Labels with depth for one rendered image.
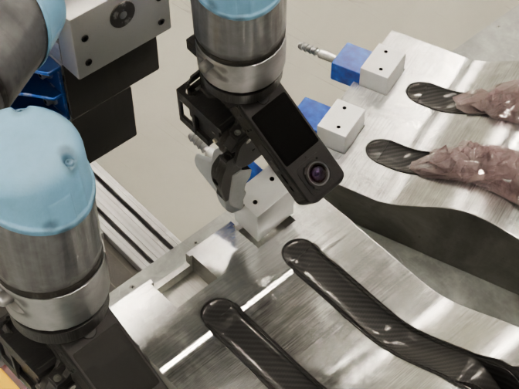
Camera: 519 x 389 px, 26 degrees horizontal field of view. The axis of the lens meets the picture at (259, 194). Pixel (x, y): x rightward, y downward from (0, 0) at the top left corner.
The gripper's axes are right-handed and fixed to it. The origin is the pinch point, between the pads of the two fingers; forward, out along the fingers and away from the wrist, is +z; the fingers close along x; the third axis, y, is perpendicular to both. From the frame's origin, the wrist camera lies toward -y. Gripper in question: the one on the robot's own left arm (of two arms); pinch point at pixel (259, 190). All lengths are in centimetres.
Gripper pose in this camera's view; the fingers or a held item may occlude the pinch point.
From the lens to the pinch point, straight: 111.8
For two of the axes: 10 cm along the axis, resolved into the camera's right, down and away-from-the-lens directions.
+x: -7.3, 6.0, -3.2
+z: 0.1, 4.8, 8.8
